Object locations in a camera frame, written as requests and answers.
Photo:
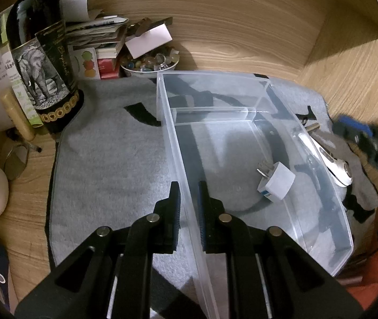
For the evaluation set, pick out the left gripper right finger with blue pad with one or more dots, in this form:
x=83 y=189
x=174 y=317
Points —
x=209 y=210

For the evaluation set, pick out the white card on bowl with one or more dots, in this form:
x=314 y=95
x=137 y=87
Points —
x=148 y=41

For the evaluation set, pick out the eyeglasses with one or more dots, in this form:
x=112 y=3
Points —
x=17 y=155

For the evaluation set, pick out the stack of books and papers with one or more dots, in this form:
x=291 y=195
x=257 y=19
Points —
x=94 y=38

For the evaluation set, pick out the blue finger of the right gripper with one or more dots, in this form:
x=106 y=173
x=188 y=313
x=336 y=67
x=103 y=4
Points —
x=348 y=127

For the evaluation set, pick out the white plug adapter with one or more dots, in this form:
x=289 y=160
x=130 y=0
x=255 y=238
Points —
x=276 y=182

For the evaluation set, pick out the white handheld thermometer device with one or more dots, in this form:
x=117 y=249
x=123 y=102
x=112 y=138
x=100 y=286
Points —
x=337 y=168

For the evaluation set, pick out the clear plastic storage bin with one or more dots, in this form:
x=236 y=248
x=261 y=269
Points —
x=218 y=128

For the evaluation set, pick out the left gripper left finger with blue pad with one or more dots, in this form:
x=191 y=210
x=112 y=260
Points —
x=166 y=228

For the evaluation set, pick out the grey black patterned rug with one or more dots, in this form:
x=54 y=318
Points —
x=111 y=168

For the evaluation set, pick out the green tube bottle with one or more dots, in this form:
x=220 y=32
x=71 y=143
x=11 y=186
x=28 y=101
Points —
x=19 y=88

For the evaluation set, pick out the bowl of marbles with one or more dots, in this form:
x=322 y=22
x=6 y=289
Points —
x=150 y=64

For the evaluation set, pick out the dark wine bottle elephant label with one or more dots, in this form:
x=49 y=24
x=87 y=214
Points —
x=36 y=33

